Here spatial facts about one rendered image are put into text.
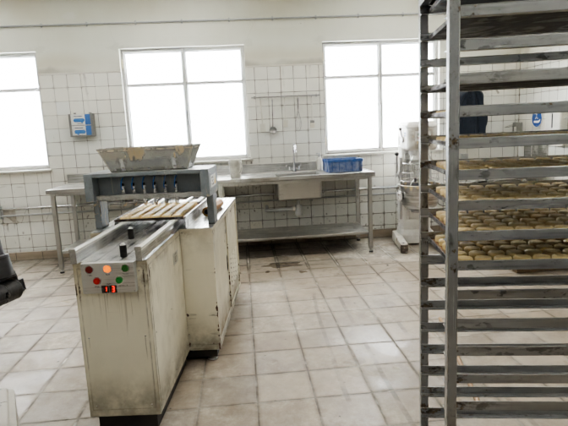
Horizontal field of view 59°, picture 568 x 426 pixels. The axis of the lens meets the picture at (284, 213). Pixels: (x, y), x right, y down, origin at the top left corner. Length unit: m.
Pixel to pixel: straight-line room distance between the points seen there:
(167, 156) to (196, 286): 0.78
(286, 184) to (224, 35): 1.87
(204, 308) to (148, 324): 0.73
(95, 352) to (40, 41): 4.49
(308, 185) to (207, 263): 2.66
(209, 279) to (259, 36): 3.67
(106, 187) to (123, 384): 1.18
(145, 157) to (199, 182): 0.34
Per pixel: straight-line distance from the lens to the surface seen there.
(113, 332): 2.50
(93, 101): 6.24
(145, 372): 2.54
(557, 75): 1.62
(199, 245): 3.00
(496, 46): 1.57
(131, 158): 3.07
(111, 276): 2.38
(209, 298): 3.08
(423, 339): 2.12
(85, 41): 6.32
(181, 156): 2.99
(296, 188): 5.46
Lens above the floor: 1.39
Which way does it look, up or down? 10 degrees down
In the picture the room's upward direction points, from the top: 3 degrees counter-clockwise
